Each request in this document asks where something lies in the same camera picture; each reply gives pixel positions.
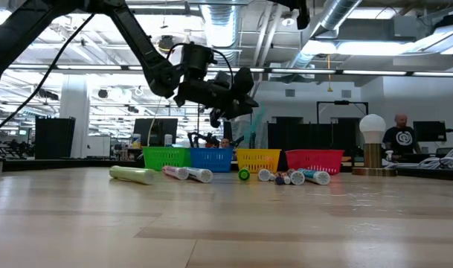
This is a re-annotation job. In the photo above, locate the yellow highlighter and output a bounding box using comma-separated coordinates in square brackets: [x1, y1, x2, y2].
[109, 165, 157, 186]

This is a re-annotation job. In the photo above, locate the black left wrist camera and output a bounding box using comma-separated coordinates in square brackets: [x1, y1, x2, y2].
[231, 66, 255, 95]

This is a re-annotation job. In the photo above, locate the white bulb lamp wooden base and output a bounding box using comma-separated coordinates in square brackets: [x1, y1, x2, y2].
[351, 113, 398, 177]

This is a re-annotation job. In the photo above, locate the red plastic basket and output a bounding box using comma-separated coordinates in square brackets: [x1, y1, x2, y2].
[285, 149, 345, 176]

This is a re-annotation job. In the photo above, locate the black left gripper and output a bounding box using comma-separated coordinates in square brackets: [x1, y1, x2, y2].
[173, 80, 260, 130]

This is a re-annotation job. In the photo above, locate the black frame stand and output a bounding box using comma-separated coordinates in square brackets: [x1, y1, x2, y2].
[316, 100, 369, 126]

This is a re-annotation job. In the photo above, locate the black cabinet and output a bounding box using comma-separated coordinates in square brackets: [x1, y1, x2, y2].
[35, 117, 77, 160]

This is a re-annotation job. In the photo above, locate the white power cable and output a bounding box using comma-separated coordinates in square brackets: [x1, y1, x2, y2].
[383, 145, 453, 171]

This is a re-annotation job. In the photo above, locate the dark computer monitor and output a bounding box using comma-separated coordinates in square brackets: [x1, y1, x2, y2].
[132, 118, 179, 148]

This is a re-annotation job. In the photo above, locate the dark green Expo marker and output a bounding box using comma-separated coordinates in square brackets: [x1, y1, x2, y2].
[288, 168, 306, 186]

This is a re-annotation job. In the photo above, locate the pink Expo marker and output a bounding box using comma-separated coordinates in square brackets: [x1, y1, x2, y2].
[162, 165, 190, 182]

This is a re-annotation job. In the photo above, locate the black wall monitor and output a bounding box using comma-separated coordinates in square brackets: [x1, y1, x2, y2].
[413, 121, 448, 143]

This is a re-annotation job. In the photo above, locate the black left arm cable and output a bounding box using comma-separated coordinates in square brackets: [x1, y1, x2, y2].
[165, 42, 235, 89]

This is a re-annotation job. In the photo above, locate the blue plastic basket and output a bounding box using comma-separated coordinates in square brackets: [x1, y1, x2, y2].
[190, 147, 234, 173]

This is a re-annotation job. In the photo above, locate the teal Expo marker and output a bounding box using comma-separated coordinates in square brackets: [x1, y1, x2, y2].
[298, 167, 332, 186]

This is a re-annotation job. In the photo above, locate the yellow plastic basket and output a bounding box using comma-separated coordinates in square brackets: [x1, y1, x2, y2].
[235, 148, 282, 174]

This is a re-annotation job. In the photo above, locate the green plastic basket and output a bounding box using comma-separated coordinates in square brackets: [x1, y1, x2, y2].
[142, 146, 193, 172]

